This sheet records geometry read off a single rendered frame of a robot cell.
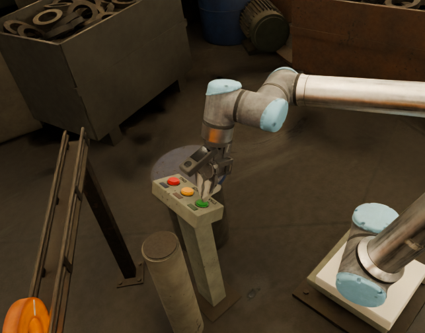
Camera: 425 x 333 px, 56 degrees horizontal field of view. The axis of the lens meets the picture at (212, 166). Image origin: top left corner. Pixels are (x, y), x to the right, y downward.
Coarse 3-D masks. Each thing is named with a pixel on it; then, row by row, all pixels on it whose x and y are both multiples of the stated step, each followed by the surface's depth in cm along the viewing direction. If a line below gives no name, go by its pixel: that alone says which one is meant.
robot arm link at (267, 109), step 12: (240, 96) 105; (252, 96) 104; (264, 96) 104; (276, 96) 106; (240, 108) 105; (252, 108) 103; (264, 108) 102; (276, 108) 102; (240, 120) 107; (252, 120) 105; (264, 120) 103; (276, 120) 103
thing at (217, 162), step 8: (208, 144) 114; (216, 144) 113; (224, 144) 114; (224, 152) 118; (216, 160) 118; (224, 160) 118; (232, 160) 120; (200, 168) 120; (208, 168) 117; (216, 168) 116; (224, 168) 121; (208, 176) 118
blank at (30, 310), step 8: (16, 304) 85; (24, 304) 85; (32, 304) 88; (40, 304) 91; (8, 312) 83; (16, 312) 83; (24, 312) 84; (32, 312) 87; (40, 312) 90; (8, 320) 81; (16, 320) 81; (24, 320) 83; (32, 320) 89; (40, 320) 90; (48, 320) 93; (8, 328) 80; (16, 328) 80; (24, 328) 83; (32, 328) 90; (40, 328) 90
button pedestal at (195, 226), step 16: (176, 176) 138; (160, 192) 131; (176, 208) 126; (208, 208) 123; (192, 224) 121; (208, 224) 136; (192, 240) 139; (208, 240) 140; (192, 256) 149; (208, 256) 144; (208, 272) 149; (208, 288) 154; (224, 288) 162; (208, 304) 164; (224, 304) 163
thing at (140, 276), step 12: (96, 180) 146; (84, 192) 145; (96, 192) 145; (96, 204) 149; (96, 216) 153; (108, 216) 154; (108, 228) 158; (108, 240) 162; (120, 240) 165; (120, 252) 168; (120, 264) 173; (132, 264) 178; (120, 276) 181; (132, 276) 179
